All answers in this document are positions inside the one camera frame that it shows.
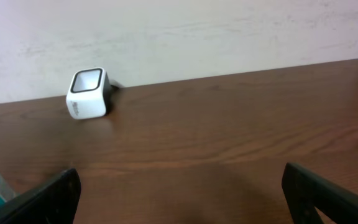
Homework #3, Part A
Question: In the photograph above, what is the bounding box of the white barcode scanner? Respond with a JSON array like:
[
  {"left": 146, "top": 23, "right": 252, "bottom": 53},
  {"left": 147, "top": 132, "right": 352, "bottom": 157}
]
[{"left": 66, "top": 67, "right": 112, "bottom": 119}]

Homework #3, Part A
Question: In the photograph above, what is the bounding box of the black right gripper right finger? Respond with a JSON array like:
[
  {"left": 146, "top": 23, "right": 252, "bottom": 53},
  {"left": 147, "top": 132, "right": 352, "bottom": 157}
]
[{"left": 282, "top": 162, "right": 358, "bottom": 224}]

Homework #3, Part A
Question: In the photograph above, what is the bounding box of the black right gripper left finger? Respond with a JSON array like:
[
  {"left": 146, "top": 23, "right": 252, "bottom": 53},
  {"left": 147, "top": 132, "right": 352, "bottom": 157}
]
[{"left": 0, "top": 168, "right": 81, "bottom": 224}]

